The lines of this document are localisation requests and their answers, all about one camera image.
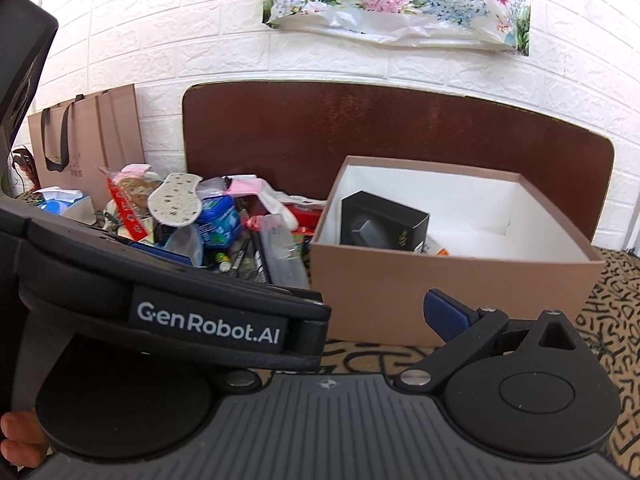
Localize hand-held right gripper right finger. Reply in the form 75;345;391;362
395;289;581;391

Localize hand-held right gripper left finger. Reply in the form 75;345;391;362
220;370;266;391

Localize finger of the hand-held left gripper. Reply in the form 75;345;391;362
129;241;194;267

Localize brown cardboard box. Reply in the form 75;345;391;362
309;156;606;349

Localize person's left hand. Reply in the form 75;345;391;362
0;411;49;463

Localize spotted shoe insole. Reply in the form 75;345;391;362
148;172;204;229

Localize red snack packet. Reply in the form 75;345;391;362
99;164;152;242

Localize blue gum bottle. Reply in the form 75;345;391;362
196;195;242;252

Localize blue white tissue packet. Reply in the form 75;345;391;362
34;186;97;224

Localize small black box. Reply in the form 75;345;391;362
340;190;432;252

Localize clear plastic case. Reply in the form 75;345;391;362
259;213;307;289

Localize brown paper bags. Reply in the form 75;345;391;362
27;84;147;197

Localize letter print cloth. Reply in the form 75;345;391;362
320;247;640;467

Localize brown wooden headboard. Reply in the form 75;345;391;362
181;80;616;249

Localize floral plastic bag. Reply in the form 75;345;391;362
259;0;532;57

